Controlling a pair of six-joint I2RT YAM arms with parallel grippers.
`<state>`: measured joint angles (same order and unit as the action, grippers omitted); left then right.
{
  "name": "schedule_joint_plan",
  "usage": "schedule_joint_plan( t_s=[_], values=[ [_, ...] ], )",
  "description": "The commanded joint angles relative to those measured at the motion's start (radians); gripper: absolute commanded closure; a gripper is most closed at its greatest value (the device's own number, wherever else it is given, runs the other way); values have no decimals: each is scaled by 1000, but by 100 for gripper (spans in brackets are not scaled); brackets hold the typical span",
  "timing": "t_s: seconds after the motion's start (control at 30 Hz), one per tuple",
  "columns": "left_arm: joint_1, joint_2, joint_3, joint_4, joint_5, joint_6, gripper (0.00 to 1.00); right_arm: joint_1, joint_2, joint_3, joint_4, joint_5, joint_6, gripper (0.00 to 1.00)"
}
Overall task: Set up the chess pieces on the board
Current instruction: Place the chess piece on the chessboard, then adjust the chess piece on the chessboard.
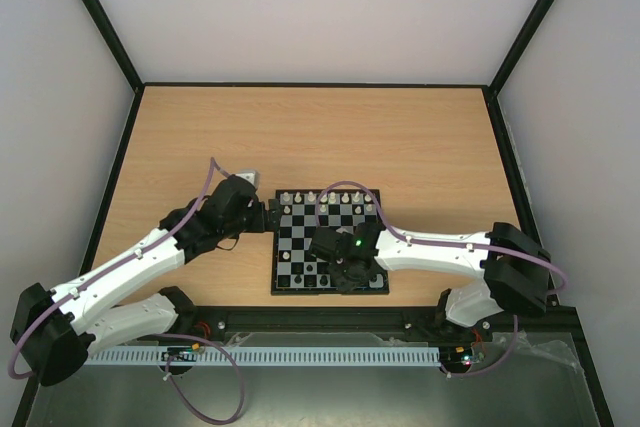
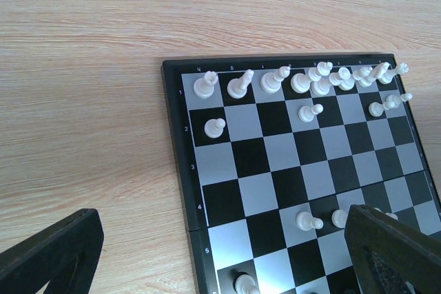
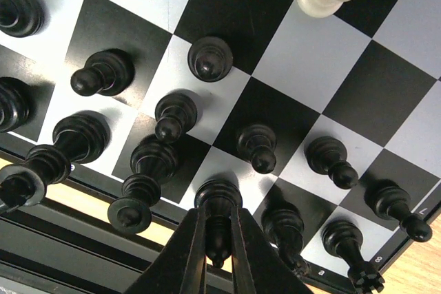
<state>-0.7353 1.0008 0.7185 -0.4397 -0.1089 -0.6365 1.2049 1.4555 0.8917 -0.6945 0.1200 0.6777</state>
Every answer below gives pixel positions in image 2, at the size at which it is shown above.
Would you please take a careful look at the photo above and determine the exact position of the white bishop tall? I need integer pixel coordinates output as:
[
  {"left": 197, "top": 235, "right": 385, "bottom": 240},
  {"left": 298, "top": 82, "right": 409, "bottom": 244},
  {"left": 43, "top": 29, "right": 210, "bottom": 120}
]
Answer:
[{"left": 338, "top": 67, "right": 373, "bottom": 91}]

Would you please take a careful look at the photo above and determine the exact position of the white king tall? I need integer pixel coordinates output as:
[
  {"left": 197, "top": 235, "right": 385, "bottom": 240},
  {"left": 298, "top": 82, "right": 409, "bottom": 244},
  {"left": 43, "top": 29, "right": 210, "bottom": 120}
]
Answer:
[{"left": 311, "top": 67, "right": 351, "bottom": 96}]

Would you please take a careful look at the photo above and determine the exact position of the white pawn f5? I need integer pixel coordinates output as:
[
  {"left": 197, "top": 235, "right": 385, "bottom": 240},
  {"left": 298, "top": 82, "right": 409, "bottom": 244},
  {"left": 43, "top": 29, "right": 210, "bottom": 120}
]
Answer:
[{"left": 296, "top": 211, "right": 324, "bottom": 231}]

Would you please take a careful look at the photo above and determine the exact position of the white bishop f1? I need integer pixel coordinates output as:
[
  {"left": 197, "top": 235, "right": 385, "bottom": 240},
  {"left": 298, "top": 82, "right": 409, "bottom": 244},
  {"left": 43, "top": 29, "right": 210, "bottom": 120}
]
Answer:
[{"left": 260, "top": 66, "right": 291, "bottom": 94}]

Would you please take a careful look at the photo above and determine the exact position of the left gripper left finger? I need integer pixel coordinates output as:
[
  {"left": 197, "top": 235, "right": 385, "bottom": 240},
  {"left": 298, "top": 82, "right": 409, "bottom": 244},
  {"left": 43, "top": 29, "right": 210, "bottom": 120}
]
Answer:
[{"left": 1, "top": 209, "right": 104, "bottom": 293}]

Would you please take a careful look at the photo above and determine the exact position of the white knight b1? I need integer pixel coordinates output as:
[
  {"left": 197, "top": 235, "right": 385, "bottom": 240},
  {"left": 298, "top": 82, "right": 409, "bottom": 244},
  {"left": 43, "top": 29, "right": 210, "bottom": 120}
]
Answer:
[{"left": 358, "top": 62, "right": 390, "bottom": 87}]

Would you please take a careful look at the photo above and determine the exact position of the white rook h1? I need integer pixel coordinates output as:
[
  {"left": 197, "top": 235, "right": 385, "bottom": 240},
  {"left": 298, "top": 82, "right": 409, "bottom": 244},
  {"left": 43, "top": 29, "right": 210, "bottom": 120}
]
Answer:
[{"left": 193, "top": 71, "right": 218, "bottom": 98}]

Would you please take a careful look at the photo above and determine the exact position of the white rook corner a1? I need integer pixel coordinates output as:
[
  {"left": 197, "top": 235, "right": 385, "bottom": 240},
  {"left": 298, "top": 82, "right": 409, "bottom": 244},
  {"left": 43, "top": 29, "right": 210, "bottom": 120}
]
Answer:
[{"left": 379, "top": 63, "right": 409, "bottom": 85}]

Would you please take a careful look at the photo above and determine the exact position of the white pawn h6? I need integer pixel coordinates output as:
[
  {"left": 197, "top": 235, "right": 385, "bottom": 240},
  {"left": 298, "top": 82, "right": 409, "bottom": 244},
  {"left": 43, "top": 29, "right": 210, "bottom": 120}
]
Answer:
[{"left": 234, "top": 273, "right": 260, "bottom": 294}]

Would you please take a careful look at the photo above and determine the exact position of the black and silver chessboard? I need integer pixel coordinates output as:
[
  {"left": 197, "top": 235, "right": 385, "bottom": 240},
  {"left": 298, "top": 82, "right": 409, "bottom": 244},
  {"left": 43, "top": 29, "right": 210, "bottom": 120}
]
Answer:
[{"left": 161, "top": 54, "right": 440, "bottom": 293}]

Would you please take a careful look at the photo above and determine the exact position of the white knight g4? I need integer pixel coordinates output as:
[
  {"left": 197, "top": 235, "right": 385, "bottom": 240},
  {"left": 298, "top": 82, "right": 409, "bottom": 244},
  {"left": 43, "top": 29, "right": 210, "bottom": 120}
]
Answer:
[{"left": 227, "top": 70, "right": 254, "bottom": 99}]

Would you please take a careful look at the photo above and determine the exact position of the white pawn h2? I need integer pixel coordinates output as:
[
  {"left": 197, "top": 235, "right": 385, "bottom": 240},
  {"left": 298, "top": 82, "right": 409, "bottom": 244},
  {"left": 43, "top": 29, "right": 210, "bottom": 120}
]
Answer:
[{"left": 204, "top": 118, "right": 226, "bottom": 138}]

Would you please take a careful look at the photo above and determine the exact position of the white pawn e2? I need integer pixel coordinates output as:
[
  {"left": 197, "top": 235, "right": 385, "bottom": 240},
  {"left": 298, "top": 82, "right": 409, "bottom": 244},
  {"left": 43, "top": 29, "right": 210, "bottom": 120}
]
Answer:
[{"left": 298, "top": 104, "right": 323, "bottom": 123}]

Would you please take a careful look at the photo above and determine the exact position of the white pawn b2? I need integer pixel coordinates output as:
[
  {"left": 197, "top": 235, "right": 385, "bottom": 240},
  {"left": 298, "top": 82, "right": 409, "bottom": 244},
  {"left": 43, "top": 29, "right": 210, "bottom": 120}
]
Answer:
[{"left": 368, "top": 92, "right": 413, "bottom": 117}]

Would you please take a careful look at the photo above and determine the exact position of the white queen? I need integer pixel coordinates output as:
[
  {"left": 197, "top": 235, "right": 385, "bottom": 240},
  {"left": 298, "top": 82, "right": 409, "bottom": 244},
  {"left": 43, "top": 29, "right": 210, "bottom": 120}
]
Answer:
[{"left": 290, "top": 61, "right": 333, "bottom": 94}]

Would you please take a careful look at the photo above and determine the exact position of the white pawn e5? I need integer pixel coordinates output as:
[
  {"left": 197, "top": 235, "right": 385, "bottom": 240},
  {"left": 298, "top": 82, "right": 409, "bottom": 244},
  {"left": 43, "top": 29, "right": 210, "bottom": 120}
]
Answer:
[{"left": 331, "top": 209, "right": 348, "bottom": 229}]

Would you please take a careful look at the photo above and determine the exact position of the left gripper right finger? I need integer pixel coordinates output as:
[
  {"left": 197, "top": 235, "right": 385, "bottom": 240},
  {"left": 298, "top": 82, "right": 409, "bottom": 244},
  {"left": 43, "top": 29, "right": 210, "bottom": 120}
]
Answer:
[{"left": 345, "top": 205, "right": 440, "bottom": 293}]

